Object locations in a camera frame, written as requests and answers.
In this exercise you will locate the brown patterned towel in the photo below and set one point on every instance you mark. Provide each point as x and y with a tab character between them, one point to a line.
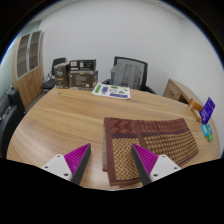
166	138

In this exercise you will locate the grey backpack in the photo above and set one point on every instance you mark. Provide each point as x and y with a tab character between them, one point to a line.
126	76

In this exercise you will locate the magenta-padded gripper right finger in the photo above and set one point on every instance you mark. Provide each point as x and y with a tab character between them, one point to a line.
146	160

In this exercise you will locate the low wooden side cabinet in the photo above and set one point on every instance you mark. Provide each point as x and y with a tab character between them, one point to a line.
176	91

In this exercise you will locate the green box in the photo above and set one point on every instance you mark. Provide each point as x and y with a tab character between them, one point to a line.
209	132

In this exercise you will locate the small blue box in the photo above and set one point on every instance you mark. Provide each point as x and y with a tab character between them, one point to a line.
203	130

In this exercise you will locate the purple standing card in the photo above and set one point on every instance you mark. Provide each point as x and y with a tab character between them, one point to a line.
207	110

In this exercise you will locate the dark brown cardboard box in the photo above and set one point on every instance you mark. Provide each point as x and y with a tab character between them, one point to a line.
61	76

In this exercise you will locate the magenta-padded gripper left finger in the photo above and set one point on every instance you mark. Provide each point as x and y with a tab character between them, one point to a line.
77	159

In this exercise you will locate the flat black cardboard box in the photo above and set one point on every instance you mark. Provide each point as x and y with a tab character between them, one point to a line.
82	65

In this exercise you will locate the black sofa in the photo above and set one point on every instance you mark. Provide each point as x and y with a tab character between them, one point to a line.
10	116

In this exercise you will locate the small black visitor chair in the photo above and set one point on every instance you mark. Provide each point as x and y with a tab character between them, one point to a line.
53	71

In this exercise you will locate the wooden cabinet with glass doors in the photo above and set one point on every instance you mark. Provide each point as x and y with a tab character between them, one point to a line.
28	80

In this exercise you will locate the orange box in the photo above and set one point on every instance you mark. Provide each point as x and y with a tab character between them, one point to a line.
195	106

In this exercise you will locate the printed white paper sheet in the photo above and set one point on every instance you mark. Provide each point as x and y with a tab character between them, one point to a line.
111	91

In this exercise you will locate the large brown cardboard box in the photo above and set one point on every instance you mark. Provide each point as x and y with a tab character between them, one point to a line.
82	80

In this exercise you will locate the black mesh office chair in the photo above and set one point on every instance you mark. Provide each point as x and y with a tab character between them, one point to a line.
143	71

